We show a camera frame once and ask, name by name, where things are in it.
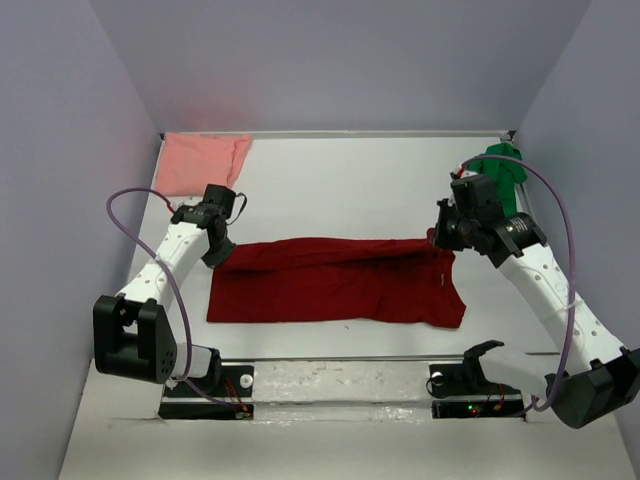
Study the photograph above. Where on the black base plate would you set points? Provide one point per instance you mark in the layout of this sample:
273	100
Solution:
457	396
230	399

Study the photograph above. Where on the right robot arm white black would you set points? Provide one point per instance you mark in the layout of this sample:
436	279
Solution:
596	373

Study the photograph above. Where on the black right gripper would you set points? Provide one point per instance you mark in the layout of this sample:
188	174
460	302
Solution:
441	239

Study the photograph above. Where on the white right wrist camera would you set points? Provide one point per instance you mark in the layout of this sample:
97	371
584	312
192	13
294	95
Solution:
460	172

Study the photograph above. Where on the green t-shirt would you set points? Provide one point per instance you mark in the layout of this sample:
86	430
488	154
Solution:
505	174

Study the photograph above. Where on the folded pink t-shirt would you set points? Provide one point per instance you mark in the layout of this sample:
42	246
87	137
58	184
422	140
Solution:
189	162

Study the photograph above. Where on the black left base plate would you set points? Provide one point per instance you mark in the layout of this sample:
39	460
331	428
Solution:
230	399

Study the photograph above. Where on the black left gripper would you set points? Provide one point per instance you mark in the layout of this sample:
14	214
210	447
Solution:
216	259

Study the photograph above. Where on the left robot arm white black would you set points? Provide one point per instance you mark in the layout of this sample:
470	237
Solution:
143	331

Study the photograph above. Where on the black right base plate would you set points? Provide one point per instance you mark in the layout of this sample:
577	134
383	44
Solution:
457	396

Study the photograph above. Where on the red t-shirt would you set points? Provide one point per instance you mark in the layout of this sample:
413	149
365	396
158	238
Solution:
402	281

